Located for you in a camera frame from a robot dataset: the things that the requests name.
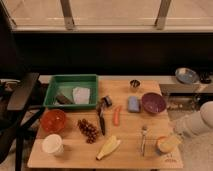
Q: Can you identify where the blue sponge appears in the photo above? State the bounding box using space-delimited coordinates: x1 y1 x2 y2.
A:
128 96 140 113

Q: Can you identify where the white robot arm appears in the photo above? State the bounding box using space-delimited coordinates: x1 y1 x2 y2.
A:
172 101 213 137

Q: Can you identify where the purple bowl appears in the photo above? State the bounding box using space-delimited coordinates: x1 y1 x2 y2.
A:
141 92 166 114

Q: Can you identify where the orange plastic bowl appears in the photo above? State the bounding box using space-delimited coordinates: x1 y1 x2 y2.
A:
40 109 66 133

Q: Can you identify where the metal bowl on ledge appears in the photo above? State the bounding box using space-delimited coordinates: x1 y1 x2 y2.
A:
175 67 199 84

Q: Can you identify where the white folded cloth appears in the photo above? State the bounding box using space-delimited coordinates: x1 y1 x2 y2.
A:
73 87 90 104

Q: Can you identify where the small metal cup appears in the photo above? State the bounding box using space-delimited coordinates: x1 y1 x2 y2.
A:
130 79 140 89

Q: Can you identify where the orange carrot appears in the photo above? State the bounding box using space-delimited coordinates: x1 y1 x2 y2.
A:
113 106 122 126

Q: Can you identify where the green plastic tray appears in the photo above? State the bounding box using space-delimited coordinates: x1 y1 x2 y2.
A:
43 74 98 110

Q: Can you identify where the dark brown block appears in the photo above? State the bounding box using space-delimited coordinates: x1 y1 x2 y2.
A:
56 94 71 104

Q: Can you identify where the bunch of red grapes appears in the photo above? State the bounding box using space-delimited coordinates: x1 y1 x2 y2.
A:
77 119 99 144

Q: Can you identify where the silver fork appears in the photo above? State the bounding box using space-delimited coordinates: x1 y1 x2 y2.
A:
141 125 148 156

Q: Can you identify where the yellow banana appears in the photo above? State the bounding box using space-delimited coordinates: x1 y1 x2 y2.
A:
96 136 121 160

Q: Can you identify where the white paper cup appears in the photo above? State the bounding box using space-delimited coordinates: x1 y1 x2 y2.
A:
42 134 64 156

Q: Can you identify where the black office chair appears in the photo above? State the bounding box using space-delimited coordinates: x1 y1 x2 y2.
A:
0 73 44 171

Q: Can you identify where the peach fruit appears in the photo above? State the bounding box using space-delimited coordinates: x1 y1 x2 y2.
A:
156 135 181 153

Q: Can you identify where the dark object on ledge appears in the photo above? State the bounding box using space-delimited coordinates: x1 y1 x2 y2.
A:
199 72 212 84

